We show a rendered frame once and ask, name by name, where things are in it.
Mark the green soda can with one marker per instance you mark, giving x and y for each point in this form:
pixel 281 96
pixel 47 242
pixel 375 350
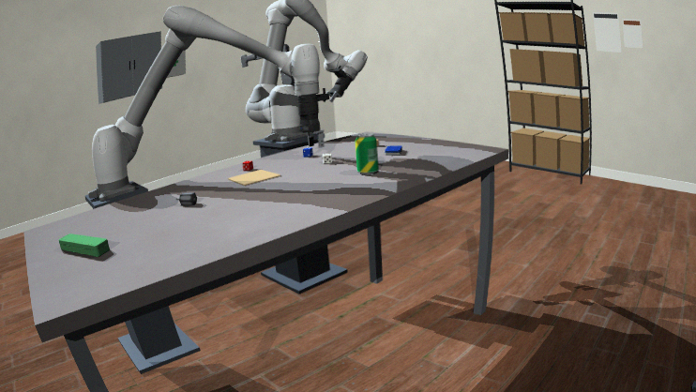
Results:
pixel 366 154

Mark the beige flat mat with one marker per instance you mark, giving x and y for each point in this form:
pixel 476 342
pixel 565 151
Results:
pixel 253 177

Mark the green rectangular box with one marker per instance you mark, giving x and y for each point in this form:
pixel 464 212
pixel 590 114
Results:
pixel 88 245

